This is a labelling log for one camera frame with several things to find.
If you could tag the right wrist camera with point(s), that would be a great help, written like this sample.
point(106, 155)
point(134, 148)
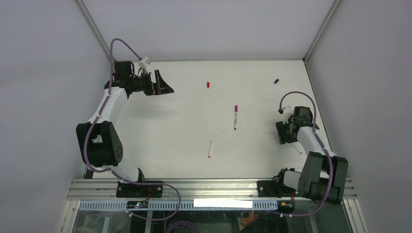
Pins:
point(282, 110)

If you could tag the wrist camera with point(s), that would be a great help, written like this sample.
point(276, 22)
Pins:
point(282, 110)
point(143, 65)

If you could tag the orange object below table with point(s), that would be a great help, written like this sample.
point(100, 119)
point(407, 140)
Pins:
point(247, 218)

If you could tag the white slotted cable duct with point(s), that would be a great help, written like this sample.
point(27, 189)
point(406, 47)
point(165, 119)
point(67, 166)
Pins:
point(183, 205)

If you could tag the white pen red end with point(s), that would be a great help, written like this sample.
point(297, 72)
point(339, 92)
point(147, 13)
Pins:
point(209, 149)

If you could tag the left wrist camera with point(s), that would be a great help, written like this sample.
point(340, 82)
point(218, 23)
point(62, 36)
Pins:
point(143, 65)

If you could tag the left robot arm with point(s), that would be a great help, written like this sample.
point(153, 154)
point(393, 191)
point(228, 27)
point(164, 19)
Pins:
point(100, 145)

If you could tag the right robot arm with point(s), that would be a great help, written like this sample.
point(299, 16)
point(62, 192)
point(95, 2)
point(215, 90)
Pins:
point(323, 175)

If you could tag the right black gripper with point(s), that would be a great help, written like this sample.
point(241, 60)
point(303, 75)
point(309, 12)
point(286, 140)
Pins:
point(280, 127)

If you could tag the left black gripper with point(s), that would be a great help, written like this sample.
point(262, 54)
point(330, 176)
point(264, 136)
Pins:
point(162, 88)

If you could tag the aluminium frame rail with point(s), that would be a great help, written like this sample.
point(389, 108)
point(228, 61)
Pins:
point(105, 189)

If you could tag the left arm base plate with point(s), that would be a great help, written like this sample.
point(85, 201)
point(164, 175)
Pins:
point(150, 189)

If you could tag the white pen blue end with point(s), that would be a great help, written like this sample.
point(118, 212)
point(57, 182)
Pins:
point(296, 148)

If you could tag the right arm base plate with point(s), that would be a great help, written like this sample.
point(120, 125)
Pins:
point(272, 189)

